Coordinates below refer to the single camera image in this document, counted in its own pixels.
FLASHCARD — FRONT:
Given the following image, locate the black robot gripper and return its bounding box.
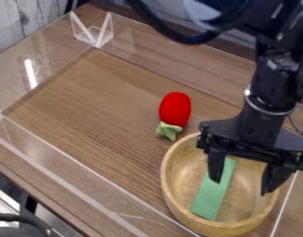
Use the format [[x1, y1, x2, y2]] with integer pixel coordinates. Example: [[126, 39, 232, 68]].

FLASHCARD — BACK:
[[197, 93, 303, 195]]

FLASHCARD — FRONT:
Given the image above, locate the green rectangular block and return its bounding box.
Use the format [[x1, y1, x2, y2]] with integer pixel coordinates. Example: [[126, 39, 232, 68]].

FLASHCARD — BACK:
[[191, 157, 237, 221]]

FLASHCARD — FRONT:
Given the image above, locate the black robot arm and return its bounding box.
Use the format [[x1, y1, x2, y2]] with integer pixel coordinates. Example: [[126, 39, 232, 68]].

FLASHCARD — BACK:
[[127, 0, 303, 193]]

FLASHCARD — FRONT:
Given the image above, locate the brown wooden bowl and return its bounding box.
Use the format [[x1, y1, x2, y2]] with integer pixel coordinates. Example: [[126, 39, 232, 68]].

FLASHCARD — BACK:
[[161, 133, 278, 237]]

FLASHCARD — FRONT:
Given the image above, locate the red plush strawberry toy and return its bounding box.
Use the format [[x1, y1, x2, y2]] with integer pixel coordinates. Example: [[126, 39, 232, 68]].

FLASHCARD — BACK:
[[157, 92, 193, 142]]

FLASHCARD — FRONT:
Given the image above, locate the black table leg clamp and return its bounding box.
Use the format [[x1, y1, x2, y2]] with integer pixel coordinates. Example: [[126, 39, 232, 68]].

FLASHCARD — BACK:
[[0, 195, 62, 237]]

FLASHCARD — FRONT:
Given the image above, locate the clear acrylic corner bracket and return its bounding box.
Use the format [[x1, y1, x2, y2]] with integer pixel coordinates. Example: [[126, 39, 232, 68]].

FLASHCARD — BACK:
[[70, 12, 114, 48]]

